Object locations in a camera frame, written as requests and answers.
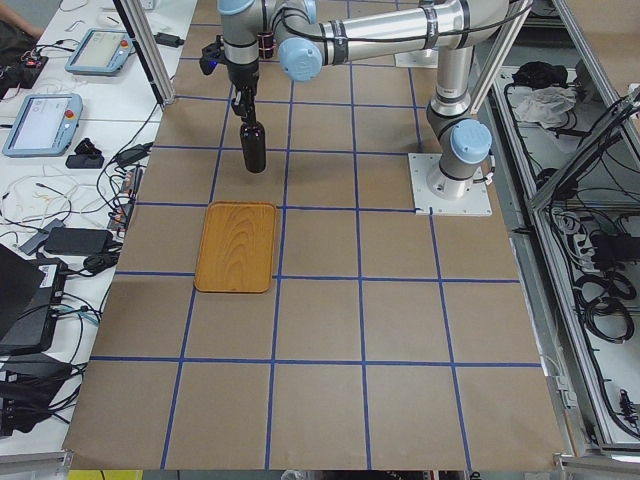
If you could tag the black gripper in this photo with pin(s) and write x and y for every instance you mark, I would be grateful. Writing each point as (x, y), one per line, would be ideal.
(243, 75)

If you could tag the dark wine bottle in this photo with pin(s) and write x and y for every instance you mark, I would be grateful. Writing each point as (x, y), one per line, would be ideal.
(253, 142)

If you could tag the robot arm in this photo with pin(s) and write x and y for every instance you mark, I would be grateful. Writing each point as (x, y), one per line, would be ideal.
(289, 30)

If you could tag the wooden tray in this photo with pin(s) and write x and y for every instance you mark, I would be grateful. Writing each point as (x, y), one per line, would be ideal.
(236, 248)

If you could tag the blue teach pendant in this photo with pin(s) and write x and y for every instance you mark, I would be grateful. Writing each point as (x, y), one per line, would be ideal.
(45, 125)
(101, 52)

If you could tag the black power adapter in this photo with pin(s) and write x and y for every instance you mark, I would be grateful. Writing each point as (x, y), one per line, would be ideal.
(77, 241)

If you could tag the black laptop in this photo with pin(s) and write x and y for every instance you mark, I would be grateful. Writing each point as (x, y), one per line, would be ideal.
(30, 289)

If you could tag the white cloth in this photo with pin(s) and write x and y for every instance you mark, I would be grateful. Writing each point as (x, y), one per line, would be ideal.
(548, 107)

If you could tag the aluminium frame post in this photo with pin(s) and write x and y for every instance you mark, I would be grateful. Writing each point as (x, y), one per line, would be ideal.
(138, 28)

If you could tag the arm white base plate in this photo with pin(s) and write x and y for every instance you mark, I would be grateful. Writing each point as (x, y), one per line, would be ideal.
(426, 59)
(436, 194)

